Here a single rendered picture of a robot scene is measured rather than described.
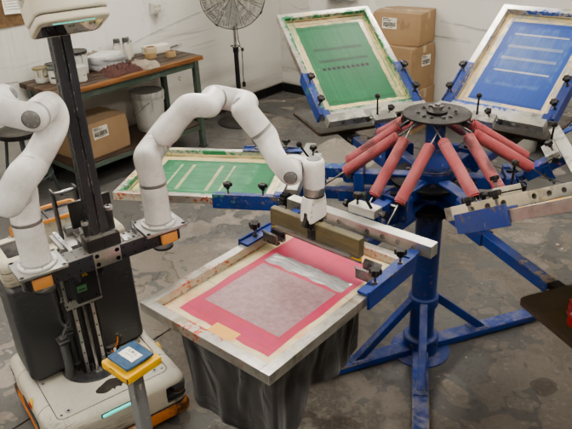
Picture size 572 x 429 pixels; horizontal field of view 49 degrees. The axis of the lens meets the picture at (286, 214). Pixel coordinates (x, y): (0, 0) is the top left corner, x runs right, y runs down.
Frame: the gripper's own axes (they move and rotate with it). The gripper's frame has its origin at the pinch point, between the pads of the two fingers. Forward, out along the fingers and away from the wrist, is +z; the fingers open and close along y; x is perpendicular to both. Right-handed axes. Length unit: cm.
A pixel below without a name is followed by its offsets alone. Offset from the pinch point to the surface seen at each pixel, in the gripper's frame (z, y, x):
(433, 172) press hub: 3, -79, 5
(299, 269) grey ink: 13.3, 6.8, -1.9
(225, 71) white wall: 66, -322, -379
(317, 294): 13.9, 14.8, 12.6
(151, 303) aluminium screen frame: 11, 56, -25
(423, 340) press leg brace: 87, -69, 12
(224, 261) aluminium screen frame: 11.2, 22.2, -25.0
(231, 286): 14.2, 29.0, -14.6
